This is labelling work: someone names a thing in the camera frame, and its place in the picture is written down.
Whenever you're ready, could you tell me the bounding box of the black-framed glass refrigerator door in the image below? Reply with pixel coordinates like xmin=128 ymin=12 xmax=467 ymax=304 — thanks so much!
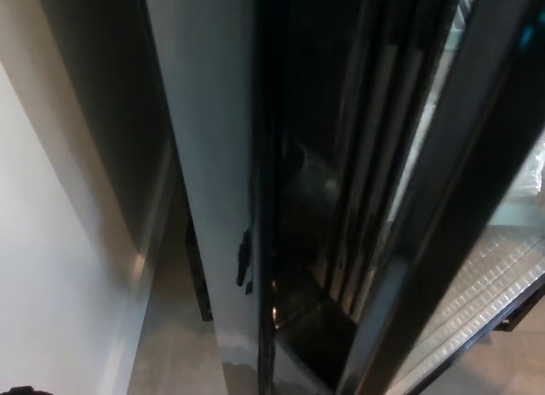
xmin=142 ymin=0 xmax=545 ymax=395

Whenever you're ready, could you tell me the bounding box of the black glass-door refrigerator body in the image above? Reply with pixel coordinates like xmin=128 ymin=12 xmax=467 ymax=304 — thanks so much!
xmin=36 ymin=0 xmax=545 ymax=395

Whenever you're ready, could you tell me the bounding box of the white wire refrigerator shelf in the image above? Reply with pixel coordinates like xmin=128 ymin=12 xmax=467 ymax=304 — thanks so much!
xmin=398 ymin=231 xmax=545 ymax=392

